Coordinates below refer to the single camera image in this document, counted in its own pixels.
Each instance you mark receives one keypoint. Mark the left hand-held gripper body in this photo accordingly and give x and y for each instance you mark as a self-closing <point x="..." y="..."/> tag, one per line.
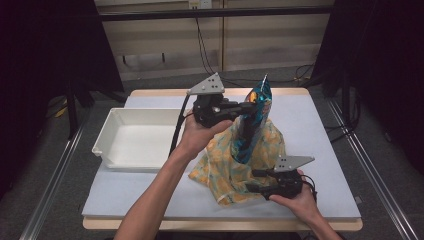
<point x="208" y="108"/>

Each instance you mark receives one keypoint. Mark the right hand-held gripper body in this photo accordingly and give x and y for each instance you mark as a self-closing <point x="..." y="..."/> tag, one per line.
<point x="286" y="183"/>

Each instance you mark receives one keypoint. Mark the blue snack bag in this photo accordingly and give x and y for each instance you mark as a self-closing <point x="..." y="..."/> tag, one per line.
<point x="263" y="100"/>

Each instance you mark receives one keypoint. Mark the orange print fabric bag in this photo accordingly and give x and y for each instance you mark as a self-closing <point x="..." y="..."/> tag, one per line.
<point x="220" y="166"/>

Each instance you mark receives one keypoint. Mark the person's right hand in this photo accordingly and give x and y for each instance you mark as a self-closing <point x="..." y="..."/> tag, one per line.
<point x="305" y="203"/>

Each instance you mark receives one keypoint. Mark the person's left hand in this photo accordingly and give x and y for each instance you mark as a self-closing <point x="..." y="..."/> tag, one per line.
<point x="198" y="138"/>

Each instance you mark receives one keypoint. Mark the light grey table mat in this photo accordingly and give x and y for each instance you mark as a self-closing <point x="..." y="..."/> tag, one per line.
<point x="316" y="133"/>

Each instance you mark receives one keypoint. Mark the small grey floor fitting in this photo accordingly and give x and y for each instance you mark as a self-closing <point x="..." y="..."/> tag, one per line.
<point x="358" y="200"/>

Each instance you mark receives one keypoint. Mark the white plastic bin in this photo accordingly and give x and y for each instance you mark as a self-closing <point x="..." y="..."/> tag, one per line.
<point x="133" y="143"/>

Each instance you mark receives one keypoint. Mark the black metal stand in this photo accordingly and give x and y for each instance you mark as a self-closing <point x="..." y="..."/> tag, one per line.
<point x="71" y="113"/>

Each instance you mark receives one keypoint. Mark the black curtain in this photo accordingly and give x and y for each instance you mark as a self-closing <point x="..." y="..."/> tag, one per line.
<point x="40" y="66"/>
<point x="383" y="66"/>

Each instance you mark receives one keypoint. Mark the yellow floor tape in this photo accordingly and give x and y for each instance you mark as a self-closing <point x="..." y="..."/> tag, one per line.
<point x="61" y="112"/>

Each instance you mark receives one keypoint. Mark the black wall hook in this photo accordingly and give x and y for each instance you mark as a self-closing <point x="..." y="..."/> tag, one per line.
<point x="163" y="57"/>
<point x="124" y="60"/>

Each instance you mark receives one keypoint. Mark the silver floor rail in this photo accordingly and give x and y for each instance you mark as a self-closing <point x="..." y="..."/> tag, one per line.
<point x="50" y="186"/>
<point x="360" y="146"/>

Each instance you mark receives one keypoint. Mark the black horizontal frame bar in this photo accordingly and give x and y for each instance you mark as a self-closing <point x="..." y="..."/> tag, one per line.
<point x="216" y="13"/>

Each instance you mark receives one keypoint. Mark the white wall outlet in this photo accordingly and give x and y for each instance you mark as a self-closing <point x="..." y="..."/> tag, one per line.
<point x="200" y="3"/>

